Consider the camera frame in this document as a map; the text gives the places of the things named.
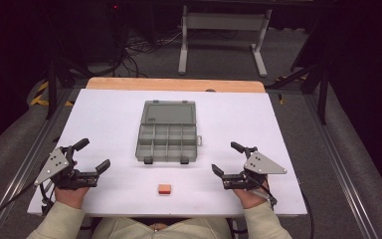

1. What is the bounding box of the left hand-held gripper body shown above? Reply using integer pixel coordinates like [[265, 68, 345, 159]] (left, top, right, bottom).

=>
[[34, 145, 100, 191]]

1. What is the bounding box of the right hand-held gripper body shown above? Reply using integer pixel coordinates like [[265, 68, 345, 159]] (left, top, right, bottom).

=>
[[221, 146, 288, 191]]

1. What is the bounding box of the orange rectangular block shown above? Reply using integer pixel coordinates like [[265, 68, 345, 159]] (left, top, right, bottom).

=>
[[157, 183, 172, 196]]

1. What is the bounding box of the clear grey compartment box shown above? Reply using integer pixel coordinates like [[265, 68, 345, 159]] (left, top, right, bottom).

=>
[[134, 100, 203, 165]]

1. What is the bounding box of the person's right hand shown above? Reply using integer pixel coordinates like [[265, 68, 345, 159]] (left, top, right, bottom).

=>
[[233, 180, 271, 210]]

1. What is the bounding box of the person's left hand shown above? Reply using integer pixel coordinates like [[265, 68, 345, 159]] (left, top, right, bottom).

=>
[[54, 186, 92, 210]]

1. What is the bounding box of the white board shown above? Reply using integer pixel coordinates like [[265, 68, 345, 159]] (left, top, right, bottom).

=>
[[27, 88, 309, 219]]

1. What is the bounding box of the yellow and black floor tape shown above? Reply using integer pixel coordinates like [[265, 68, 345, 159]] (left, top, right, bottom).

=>
[[29, 81, 76, 108]]

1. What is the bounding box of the black stand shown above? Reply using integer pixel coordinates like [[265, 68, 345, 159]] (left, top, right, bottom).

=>
[[44, 54, 93, 121], [267, 61, 331, 126]]

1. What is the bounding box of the person's torso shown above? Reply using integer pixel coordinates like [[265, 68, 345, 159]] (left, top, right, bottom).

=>
[[91, 215, 234, 239]]

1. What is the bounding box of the wooden table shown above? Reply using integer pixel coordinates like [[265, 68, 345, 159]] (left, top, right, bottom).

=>
[[85, 77, 267, 95]]

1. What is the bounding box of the aluminium rail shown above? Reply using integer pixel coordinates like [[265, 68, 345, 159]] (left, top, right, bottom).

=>
[[302, 93, 382, 239], [0, 88, 81, 239]]

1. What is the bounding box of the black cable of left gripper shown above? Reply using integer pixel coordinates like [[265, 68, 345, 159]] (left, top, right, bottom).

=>
[[0, 178, 58, 231]]

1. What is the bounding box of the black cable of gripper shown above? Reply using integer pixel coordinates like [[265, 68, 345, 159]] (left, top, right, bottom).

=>
[[0, 178, 58, 231], [250, 177, 315, 239]]

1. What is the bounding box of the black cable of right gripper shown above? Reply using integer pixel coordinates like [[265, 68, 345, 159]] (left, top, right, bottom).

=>
[[250, 177, 315, 239]]

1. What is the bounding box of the tangle of black floor cables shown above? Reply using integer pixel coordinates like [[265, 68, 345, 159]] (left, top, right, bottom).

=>
[[110, 28, 184, 79]]

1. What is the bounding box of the white metal desk frame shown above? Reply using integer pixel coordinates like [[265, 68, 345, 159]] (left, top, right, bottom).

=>
[[177, 4, 274, 79]]

